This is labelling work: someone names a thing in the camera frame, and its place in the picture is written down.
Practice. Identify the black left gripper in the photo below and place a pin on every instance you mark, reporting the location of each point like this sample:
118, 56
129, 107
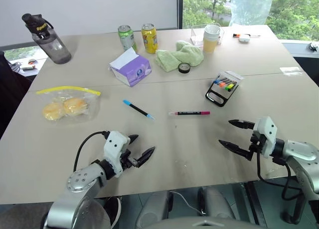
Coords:
127, 160

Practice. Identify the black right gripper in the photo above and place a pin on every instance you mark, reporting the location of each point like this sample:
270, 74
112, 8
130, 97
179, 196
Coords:
256, 143

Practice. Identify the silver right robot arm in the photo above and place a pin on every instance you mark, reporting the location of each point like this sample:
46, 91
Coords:
302, 154

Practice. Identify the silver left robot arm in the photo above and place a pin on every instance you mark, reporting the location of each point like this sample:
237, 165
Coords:
79, 181

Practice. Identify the black pen blue cap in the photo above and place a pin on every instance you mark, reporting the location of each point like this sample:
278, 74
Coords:
138, 109

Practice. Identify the pack of highlighter markers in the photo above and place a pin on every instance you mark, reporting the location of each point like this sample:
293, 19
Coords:
220, 91

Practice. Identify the black pen pink cap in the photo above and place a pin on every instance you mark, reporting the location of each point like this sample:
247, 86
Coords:
190, 112

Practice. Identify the purple tissue box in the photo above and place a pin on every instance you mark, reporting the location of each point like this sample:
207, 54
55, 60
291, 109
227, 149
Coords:
135, 70

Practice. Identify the clear plastic container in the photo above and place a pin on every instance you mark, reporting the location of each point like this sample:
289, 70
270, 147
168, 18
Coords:
197, 37

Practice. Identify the green capped marker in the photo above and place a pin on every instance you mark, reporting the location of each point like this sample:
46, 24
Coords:
230, 87

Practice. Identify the yellow capped marker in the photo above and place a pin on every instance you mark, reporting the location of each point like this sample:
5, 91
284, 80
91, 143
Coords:
231, 84

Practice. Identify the orange capped marker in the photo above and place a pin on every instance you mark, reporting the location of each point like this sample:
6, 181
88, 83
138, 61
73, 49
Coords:
223, 81

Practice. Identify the blue capped marker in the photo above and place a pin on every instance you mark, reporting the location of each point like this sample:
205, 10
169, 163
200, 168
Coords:
219, 78

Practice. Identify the dark grey rounded shape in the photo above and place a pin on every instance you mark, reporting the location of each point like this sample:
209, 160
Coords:
215, 204
155, 209

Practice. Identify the round yellow bread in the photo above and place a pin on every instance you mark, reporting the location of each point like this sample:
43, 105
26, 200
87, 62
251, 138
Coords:
52, 111
74, 105

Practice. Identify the clear zip bag yellow seal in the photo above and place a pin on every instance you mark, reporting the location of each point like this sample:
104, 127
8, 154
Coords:
72, 104

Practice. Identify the black tape roll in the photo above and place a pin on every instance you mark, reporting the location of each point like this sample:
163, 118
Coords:
184, 68

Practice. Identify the silver robot torso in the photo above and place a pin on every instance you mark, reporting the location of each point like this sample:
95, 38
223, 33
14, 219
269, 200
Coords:
197, 223

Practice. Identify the small white device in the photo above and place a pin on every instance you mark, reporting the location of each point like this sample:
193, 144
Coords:
244, 37

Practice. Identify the light green towel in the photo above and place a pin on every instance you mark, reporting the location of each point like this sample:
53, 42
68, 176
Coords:
179, 55

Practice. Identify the yellow drink can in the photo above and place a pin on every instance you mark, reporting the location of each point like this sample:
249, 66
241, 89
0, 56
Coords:
149, 39

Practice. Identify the green drink can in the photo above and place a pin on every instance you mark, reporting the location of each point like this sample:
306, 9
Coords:
127, 38

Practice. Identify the small black object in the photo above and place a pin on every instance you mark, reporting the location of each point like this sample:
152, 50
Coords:
314, 46

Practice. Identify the clear plastic bag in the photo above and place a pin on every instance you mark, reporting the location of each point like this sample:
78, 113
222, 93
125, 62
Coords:
250, 7

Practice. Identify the grey sports water bottle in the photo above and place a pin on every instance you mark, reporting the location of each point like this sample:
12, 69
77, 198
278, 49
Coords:
51, 44

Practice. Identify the small white orange object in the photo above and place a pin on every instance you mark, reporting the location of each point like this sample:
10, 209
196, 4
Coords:
28, 67

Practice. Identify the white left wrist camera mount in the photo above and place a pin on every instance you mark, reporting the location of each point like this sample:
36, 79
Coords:
114, 145

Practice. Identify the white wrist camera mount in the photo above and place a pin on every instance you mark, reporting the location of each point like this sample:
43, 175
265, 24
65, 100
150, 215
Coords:
268, 134
114, 145

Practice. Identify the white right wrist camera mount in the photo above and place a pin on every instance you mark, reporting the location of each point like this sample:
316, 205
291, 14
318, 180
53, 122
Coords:
268, 134

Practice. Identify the black window frame post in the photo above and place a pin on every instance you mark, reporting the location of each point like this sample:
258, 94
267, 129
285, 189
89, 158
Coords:
180, 9

